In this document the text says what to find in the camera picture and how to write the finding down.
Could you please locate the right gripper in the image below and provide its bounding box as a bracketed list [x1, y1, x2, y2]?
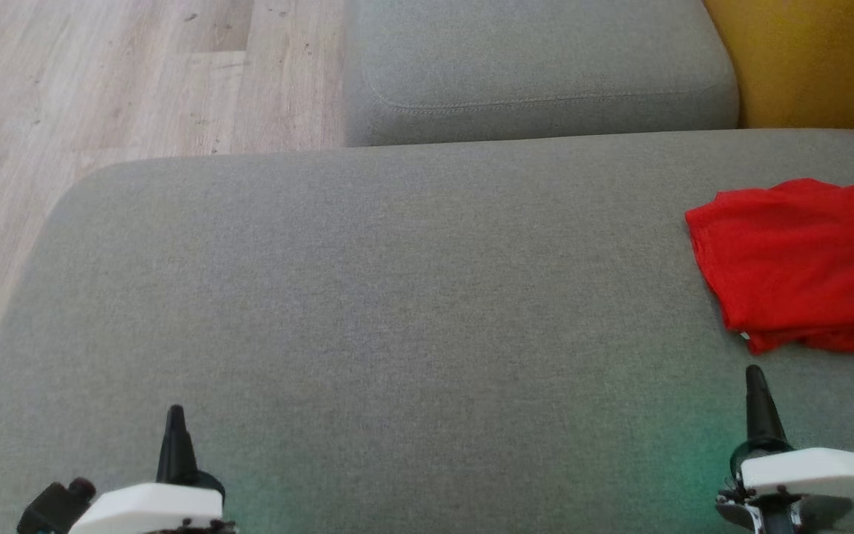
[715, 364, 854, 534]

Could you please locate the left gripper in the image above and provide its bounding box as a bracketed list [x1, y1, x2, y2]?
[16, 405, 239, 534]

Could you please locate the red and white garment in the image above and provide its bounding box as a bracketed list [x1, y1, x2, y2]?
[685, 177, 854, 355]

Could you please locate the yellow sofa backrest cushion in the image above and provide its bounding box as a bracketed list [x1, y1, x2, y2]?
[701, 0, 854, 139]

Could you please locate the small grey sofa seat cushion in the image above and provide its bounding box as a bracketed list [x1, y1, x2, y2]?
[342, 0, 741, 148]

